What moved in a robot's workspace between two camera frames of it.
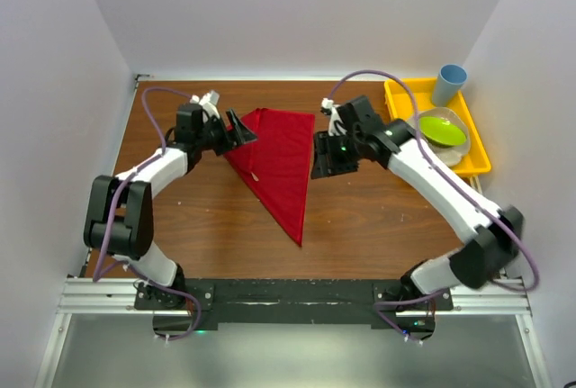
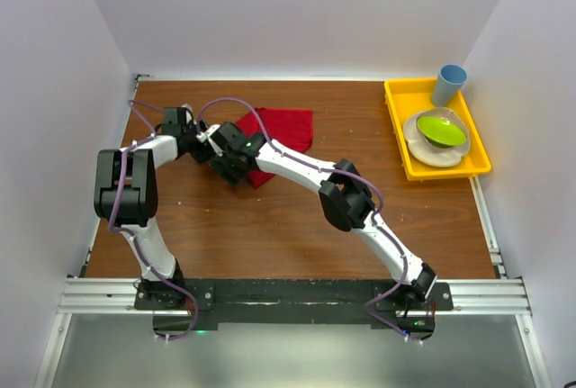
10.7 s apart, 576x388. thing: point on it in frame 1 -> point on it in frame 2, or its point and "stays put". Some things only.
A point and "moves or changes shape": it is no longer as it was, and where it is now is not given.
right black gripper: x=323 y=147 -> x=221 y=165
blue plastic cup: x=449 y=82 stays put
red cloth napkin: x=277 y=162 moves or changes shape
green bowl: x=441 y=132 stays put
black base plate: x=184 y=308 stays put
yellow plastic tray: x=476 y=159 stays put
